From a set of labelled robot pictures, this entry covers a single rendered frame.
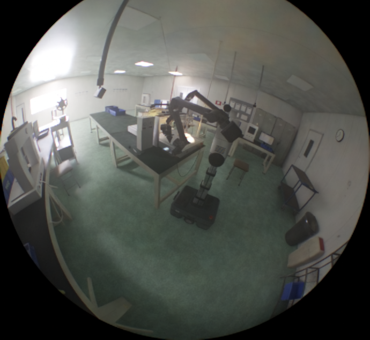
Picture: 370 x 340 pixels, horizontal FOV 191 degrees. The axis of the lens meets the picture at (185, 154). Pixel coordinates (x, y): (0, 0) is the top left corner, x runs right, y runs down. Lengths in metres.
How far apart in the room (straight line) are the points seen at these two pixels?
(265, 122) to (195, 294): 5.28
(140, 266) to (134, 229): 0.53
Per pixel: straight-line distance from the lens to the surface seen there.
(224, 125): 0.79
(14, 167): 1.45
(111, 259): 1.67
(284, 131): 5.23
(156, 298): 1.61
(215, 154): 1.03
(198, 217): 1.53
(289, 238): 2.68
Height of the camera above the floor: 1.55
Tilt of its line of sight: 30 degrees down
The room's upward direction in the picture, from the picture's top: 12 degrees clockwise
